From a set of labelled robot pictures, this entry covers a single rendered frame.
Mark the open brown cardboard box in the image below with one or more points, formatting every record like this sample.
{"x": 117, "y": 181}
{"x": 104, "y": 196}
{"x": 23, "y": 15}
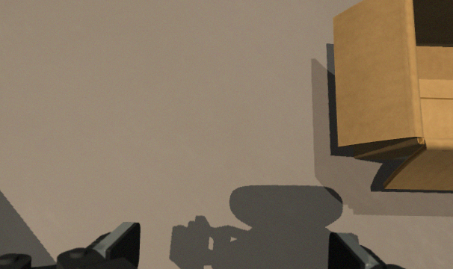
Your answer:
{"x": 378, "y": 89}

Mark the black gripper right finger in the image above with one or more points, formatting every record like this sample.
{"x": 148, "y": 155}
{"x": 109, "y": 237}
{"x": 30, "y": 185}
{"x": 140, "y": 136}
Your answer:
{"x": 345, "y": 253}

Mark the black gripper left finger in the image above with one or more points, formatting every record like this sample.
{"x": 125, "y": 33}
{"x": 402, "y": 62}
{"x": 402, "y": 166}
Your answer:
{"x": 114, "y": 251}

